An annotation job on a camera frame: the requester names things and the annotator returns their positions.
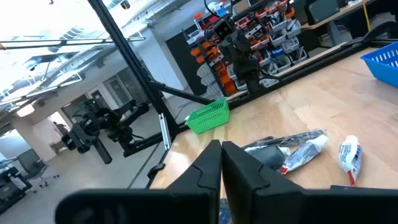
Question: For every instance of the black frame brace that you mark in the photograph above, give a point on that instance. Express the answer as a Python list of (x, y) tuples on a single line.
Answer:
[(182, 93)]

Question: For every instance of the black table edge rail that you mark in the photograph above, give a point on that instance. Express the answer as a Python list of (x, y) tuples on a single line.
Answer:
[(311, 68)]

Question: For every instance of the grey office chair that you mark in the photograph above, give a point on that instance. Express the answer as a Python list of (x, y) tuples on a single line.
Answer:
[(31, 165)]

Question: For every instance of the silver metal bracket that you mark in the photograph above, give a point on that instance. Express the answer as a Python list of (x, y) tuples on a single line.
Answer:
[(164, 132)]

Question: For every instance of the wooden desk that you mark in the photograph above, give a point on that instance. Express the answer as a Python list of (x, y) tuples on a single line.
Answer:
[(342, 14)]

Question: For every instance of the blue plastic basket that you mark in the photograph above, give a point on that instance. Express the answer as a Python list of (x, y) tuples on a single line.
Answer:
[(382, 70)]

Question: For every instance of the person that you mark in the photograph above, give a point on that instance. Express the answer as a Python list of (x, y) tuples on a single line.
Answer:
[(61, 128)]

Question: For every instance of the green plastic basket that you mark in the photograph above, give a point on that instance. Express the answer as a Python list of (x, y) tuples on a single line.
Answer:
[(208, 116)]

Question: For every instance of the orange grey parts bin rack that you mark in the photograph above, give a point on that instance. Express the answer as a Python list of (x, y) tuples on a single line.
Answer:
[(280, 37)]

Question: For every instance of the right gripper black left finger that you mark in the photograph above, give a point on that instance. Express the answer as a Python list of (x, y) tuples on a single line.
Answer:
[(186, 205)]

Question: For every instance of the black frame post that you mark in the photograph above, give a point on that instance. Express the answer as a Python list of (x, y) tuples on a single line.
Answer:
[(130, 59)]

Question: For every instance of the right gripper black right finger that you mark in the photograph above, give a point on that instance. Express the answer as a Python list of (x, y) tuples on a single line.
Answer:
[(280, 205)]

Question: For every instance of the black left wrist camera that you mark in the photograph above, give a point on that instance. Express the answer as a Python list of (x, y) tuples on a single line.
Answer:
[(222, 29)]

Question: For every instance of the dark blue toiletry tube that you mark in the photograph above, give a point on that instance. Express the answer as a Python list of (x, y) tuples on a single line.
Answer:
[(267, 157)]

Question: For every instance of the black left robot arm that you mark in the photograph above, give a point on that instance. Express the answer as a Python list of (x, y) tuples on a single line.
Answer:
[(247, 73)]

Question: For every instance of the black background robot arm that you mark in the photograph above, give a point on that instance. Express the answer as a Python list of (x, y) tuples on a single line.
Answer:
[(93, 130)]

